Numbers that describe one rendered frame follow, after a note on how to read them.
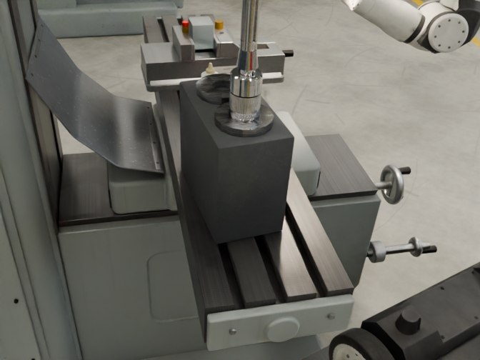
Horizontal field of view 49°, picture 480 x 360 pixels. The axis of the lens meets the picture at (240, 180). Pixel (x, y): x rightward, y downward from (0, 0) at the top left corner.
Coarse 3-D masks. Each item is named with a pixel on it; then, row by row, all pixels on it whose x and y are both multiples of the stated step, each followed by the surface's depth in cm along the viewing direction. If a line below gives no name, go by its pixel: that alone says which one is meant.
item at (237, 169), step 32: (192, 96) 86; (224, 96) 84; (192, 128) 87; (224, 128) 77; (256, 128) 77; (192, 160) 91; (224, 160) 76; (256, 160) 78; (288, 160) 80; (192, 192) 95; (224, 192) 79; (256, 192) 82; (224, 224) 83; (256, 224) 86
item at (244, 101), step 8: (232, 88) 76; (240, 88) 75; (248, 88) 75; (256, 88) 75; (232, 96) 77; (240, 96) 76; (248, 96) 76; (256, 96) 76; (232, 104) 77; (240, 104) 76; (248, 104) 76; (256, 104) 77; (232, 112) 78; (240, 112) 77; (248, 112) 77; (256, 112) 78; (240, 120) 78; (248, 120) 78
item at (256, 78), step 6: (234, 72) 76; (258, 72) 76; (234, 78) 75; (240, 78) 74; (246, 78) 74; (252, 78) 74; (258, 78) 75; (240, 84) 75; (246, 84) 74; (252, 84) 75
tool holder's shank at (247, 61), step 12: (252, 0) 68; (252, 12) 69; (252, 24) 70; (240, 36) 72; (252, 36) 71; (240, 48) 73; (252, 48) 72; (240, 60) 74; (252, 60) 73; (240, 72) 75; (252, 72) 75
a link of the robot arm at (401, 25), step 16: (384, 0) 106; (400, 0) 108; (368, 16) 108; (384, 16) 107; (400, 16) 106; (416, 16) 107; (432, 16) 106; (384, 32) 111; (400, 32) 108; (416, 32) 108; (416, 48) 111; (432, 48) 107
